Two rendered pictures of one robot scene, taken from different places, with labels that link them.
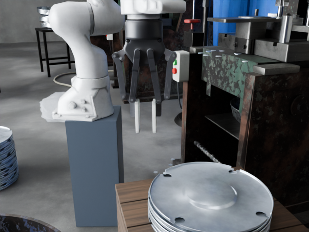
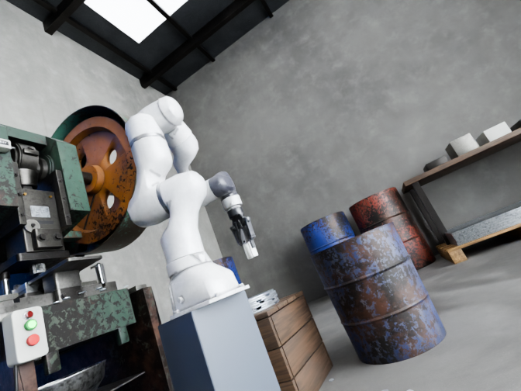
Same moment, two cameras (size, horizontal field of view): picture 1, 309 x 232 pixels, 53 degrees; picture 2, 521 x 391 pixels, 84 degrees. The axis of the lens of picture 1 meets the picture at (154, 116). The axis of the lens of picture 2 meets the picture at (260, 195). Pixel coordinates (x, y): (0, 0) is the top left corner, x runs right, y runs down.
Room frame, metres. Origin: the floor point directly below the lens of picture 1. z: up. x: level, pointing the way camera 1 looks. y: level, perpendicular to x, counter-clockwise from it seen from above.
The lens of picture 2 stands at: (1.56, 0.96, 0.44)
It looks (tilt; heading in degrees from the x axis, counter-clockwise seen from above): 16 degrees up; 219
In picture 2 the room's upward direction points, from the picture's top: 23 degrees counter-clockwise
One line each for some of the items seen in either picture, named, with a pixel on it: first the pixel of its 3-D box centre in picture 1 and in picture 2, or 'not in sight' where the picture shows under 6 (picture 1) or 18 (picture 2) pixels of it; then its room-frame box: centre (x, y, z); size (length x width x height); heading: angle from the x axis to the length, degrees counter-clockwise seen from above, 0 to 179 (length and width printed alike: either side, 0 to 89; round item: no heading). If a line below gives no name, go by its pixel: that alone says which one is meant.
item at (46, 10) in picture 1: (56, 40); not in sight; (3.89, 1.22, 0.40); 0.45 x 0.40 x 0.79; 32
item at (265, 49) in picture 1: (277, 43); (43, 309); (1.30, -0.51, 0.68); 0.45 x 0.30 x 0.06; 20
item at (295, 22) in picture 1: (279, 23); (40, 288); (1.29, -0.50, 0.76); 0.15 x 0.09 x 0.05; 20
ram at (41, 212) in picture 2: not in sight; (35, 221); (1.28, -0.47, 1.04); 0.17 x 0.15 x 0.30; 110
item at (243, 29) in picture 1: (242, 34); (68, 284); (1.24, -0.34, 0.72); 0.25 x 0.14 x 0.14; 110
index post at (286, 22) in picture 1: (285, 28); (100, 273); (1.09, -0.45, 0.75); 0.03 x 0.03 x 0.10; 20
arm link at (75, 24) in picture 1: (79, 40); (184, 214); (1.07, 0.25, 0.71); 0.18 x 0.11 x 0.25; 120
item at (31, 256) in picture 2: not in sight; (35, 264); (1.30, -0.51, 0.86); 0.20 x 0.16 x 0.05; 20
